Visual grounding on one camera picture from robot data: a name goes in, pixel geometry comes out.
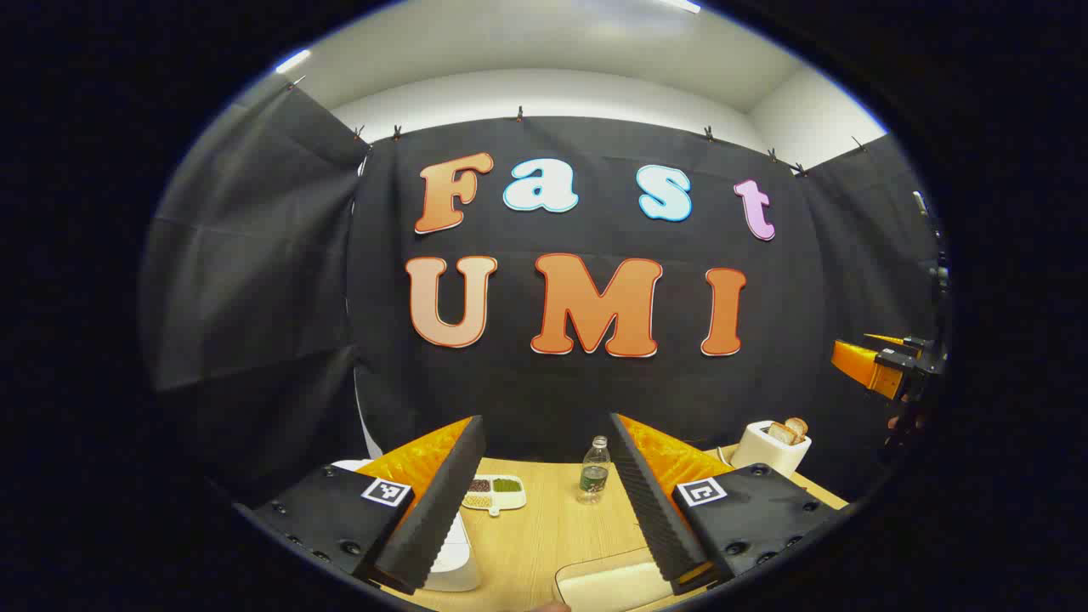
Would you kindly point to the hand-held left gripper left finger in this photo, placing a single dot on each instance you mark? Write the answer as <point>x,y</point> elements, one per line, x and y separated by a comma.
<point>438,518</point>

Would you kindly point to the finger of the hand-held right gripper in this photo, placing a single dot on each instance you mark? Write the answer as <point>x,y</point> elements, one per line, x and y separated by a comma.
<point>901,344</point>
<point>867,370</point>

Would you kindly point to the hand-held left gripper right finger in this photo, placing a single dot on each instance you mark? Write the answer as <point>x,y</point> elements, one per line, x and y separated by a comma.
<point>650,518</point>

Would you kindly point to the white rice cooker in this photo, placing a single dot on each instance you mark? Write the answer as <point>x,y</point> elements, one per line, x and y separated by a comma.
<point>455,565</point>

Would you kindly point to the clear plastic rice box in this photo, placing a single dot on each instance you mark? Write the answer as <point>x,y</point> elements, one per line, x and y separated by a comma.
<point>612,586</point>

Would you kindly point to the white divided bean dish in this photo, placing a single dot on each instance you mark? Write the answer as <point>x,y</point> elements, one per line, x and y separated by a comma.
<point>493,497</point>

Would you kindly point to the clear plastic water bottle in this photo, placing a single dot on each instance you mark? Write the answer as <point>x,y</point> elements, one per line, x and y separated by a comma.
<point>593,476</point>

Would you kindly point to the toast bread slice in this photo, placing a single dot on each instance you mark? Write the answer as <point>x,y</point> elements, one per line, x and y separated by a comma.
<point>797,427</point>
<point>780,433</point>

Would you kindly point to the white toaster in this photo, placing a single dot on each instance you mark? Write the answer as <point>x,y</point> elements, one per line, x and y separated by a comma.
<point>765,455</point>

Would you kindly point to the black backdrop cloth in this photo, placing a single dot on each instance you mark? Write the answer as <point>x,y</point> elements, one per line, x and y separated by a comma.
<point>552,391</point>

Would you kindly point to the ceiling light strip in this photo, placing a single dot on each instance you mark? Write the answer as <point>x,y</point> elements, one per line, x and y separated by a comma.
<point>680,4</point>
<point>293,61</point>

